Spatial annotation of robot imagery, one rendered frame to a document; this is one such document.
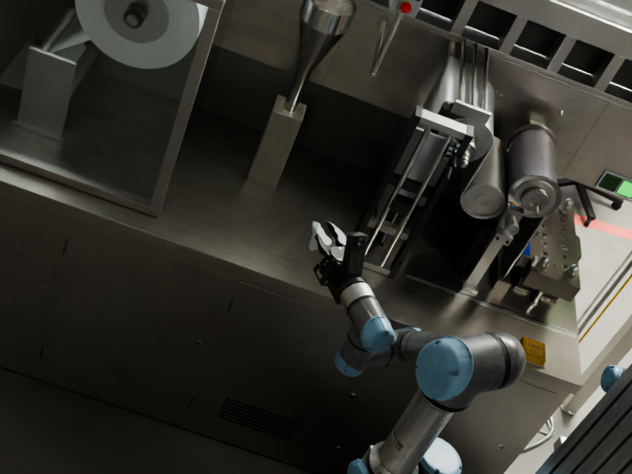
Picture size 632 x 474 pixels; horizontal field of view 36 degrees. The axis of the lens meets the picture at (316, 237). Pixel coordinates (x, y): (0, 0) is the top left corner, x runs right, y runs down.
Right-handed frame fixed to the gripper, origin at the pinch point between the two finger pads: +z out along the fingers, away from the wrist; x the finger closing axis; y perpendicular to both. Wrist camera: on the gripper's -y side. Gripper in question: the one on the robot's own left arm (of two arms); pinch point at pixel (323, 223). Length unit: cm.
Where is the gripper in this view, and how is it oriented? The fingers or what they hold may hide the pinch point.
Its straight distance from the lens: 234.1
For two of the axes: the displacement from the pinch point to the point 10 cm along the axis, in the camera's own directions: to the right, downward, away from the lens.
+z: -3.8, -7.2, 5.8
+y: -4.4, 7.0, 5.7
